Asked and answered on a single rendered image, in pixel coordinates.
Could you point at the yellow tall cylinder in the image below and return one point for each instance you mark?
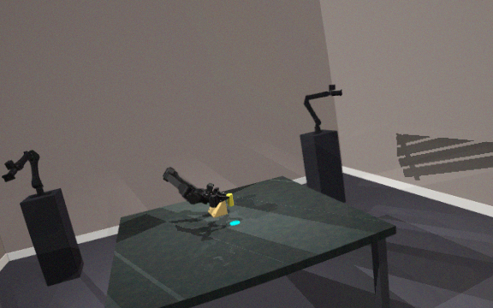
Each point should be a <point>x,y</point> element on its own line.
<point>230,200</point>

